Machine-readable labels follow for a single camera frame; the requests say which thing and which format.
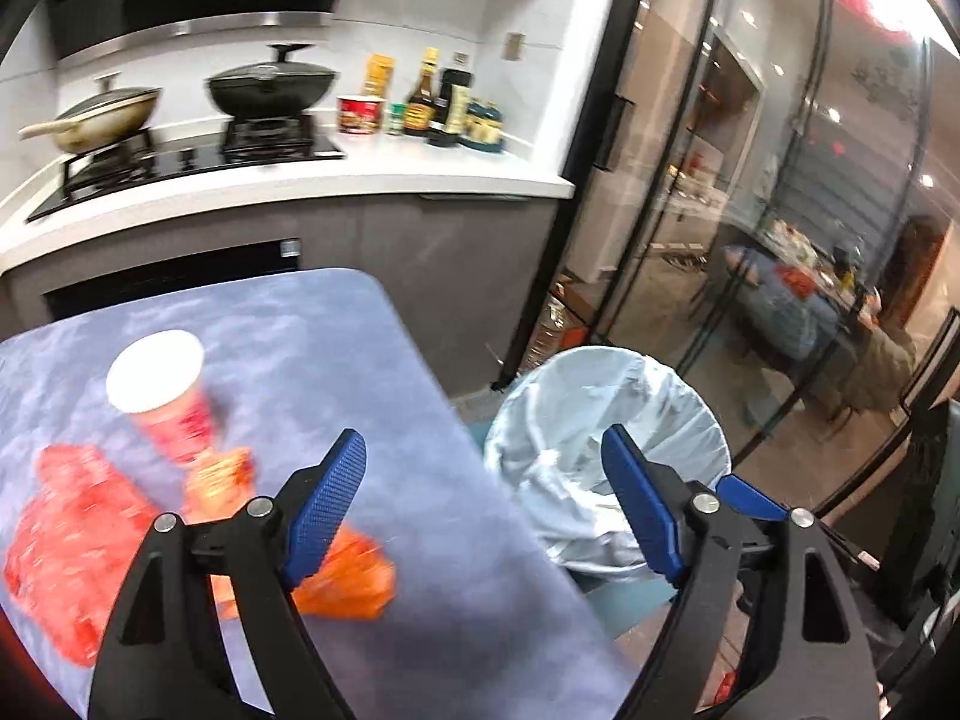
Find small green-lid spice jar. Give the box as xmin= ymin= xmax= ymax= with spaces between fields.
xmin=387 ymin=103 xmax=405 ymax=137

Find black gas stove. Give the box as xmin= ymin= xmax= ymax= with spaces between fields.
xmin=26 ymin=112 xmax=345 ymax=221

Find paper cup with red print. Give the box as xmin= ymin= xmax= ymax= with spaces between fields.
xmin=106 ymin=328 xmax=215 ymax=465

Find condiment jar set on tray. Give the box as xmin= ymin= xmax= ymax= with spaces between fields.
xmin=459 ymin=98 xmax=503 ymax=153

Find beige frying pan with lid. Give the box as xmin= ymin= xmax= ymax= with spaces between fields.
xmin=18 ymin=73 xmax=161 ymax=156

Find dark soy sauce bottle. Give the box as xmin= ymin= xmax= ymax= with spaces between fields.
xmin=428 ymin=67 xmax=472 ymax=148

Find red instant noodle cup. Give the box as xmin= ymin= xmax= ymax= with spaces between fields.
xmin=337 ymin=94 xmax=384 ymax=135

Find black wok with lid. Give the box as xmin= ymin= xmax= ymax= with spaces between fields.
xmin=206 ymin=43 xmax=338 ymax=119

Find brown sauce bottle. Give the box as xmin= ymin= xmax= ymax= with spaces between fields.
xmin=404 ymin=47 xmax=439 ymax=137

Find trash bin with clear liner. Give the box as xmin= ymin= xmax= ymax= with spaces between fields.
xmin=483 ymin=346 xmax=732 ymax=582

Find glass sliding door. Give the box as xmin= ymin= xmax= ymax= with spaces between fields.
xmin=493 ymin=0 xmax=960 ymax=616

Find yellow seasoning packet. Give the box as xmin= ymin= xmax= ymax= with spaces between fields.
xmin=363 ymin=54 xmax=395 ymax=99

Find orange snack wrapper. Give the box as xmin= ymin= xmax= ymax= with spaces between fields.
xmin=182 ymin=447 xmax=395 ymax=621

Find red plastic bag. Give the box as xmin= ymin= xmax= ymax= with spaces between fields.
xmin=3 ymin=444 xmax=158 ymax=668

